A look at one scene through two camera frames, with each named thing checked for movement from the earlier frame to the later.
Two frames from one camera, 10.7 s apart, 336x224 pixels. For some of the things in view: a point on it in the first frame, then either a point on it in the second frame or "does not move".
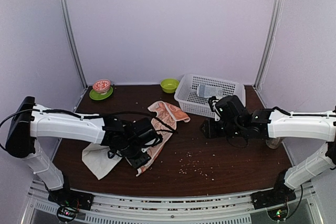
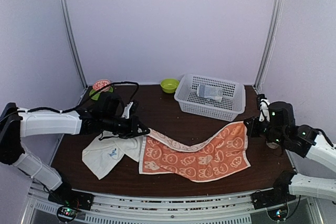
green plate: [95, 95] does not move
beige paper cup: [273, 142] does not move
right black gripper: [210, 132] -> [252, 129]
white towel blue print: [95, 157] does not move
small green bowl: [169, 85] does not move
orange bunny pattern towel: [165, 115] -> [226, 153]
